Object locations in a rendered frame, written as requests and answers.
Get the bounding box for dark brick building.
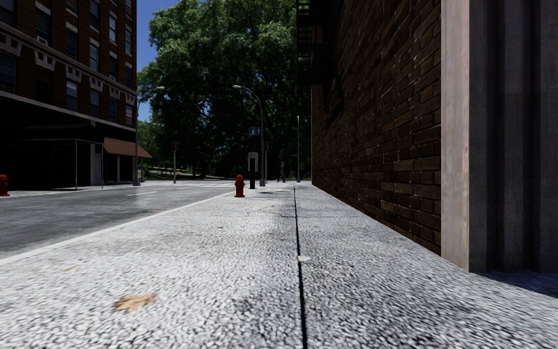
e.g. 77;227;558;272
296;0;558;275

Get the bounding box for red brick building with awning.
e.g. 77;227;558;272
0;0;153;191

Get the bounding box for grey pole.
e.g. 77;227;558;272
296;115;302;183

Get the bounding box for white box on a post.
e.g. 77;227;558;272
247;151;259;190

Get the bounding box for grey street lamp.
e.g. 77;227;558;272
232;84;267;188
132;86;166;187

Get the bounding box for trees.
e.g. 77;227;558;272
137;0;312;180

